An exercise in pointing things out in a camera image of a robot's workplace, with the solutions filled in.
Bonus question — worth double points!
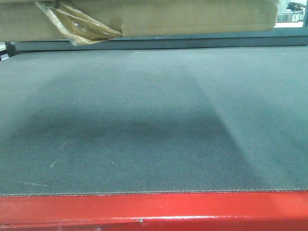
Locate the brown cardboard carton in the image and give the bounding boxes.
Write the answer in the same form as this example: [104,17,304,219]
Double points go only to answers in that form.
[0,0,278,45]

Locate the dark green conveyor belt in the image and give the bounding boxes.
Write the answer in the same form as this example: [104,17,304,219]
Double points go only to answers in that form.
[0,26,308,196]

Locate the red conveyor frame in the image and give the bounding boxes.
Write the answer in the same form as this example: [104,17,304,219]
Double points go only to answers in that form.
[0,192,308,231]

